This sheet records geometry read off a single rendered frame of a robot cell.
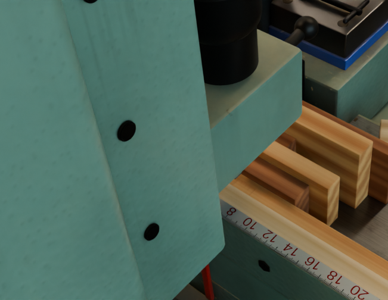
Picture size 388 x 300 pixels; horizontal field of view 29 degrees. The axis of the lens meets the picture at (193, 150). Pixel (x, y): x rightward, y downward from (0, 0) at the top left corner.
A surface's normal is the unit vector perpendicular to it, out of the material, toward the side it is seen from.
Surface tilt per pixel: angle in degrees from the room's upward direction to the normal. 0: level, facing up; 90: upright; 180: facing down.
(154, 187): 90
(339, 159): 90
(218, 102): 0
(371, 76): 90
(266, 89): 90
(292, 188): 0
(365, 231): 0
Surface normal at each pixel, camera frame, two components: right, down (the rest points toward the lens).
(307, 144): -0.67, 0.59
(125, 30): 0.73, 0.44
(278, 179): -0.11, -0.67
